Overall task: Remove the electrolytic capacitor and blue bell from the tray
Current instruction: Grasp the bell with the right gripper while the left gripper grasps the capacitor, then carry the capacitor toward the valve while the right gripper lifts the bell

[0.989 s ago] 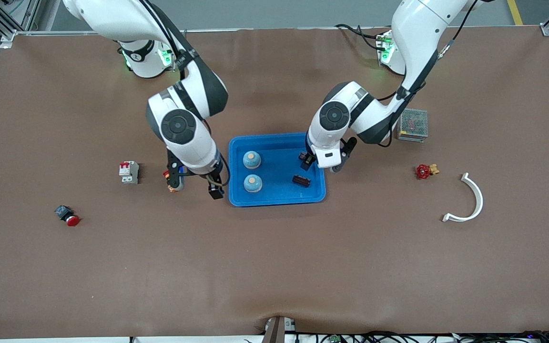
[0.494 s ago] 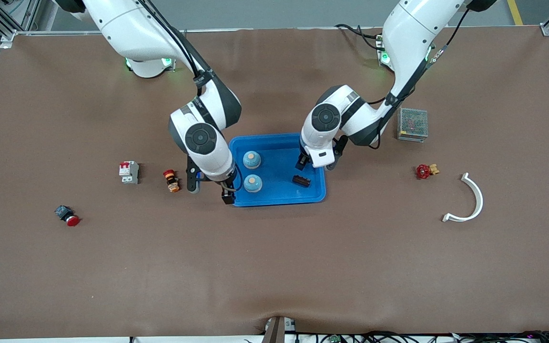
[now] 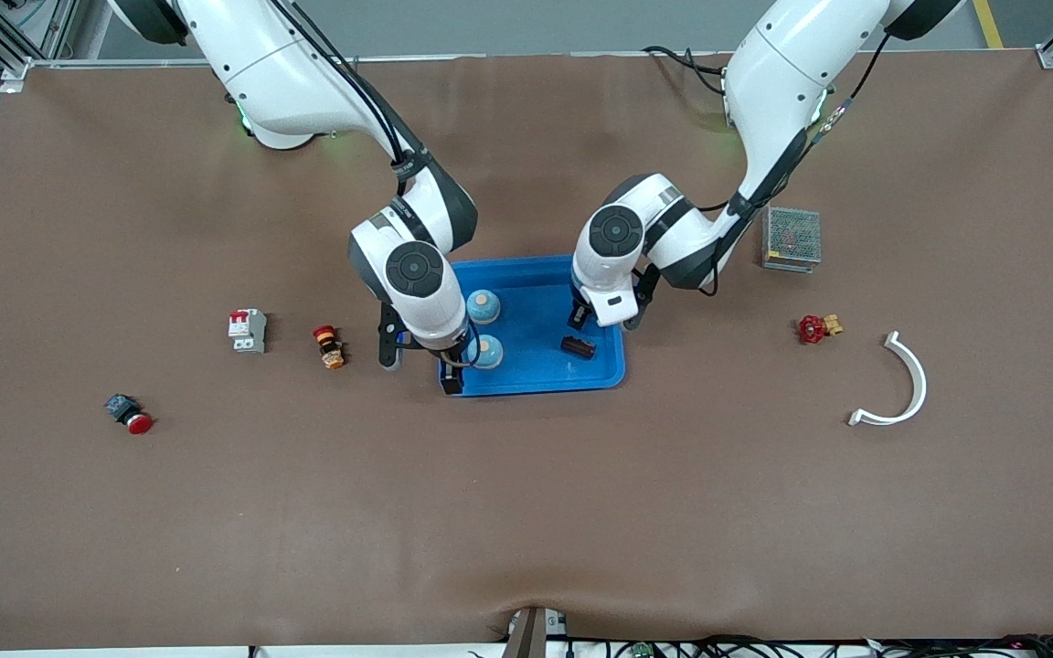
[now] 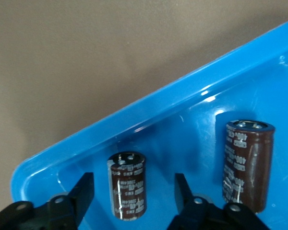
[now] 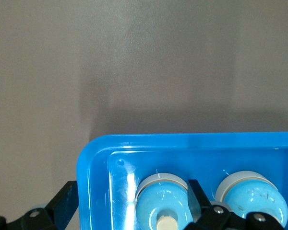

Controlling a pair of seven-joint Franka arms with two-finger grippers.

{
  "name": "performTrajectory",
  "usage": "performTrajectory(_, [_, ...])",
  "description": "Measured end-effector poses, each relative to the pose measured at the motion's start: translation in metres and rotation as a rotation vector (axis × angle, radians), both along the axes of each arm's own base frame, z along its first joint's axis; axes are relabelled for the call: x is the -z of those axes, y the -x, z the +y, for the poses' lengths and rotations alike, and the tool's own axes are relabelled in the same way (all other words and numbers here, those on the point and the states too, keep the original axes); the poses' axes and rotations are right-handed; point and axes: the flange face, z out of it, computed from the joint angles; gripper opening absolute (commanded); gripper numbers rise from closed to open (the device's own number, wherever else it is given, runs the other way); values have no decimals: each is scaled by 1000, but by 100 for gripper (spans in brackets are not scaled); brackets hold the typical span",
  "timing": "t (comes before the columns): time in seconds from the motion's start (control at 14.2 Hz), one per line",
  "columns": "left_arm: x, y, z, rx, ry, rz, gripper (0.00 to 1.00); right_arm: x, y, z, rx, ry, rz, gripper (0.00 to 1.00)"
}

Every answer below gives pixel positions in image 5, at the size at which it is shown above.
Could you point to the brown table cover mat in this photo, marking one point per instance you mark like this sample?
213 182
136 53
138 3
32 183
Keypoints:
62 72

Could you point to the blue plastic tray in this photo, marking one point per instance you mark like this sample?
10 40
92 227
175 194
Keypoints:
206 153

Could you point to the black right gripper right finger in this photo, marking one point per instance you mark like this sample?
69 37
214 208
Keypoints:
206 218

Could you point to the blue service bell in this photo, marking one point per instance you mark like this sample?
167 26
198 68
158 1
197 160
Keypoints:
156 198
249 194

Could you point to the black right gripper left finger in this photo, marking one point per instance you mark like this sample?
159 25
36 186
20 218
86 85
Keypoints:
57 206

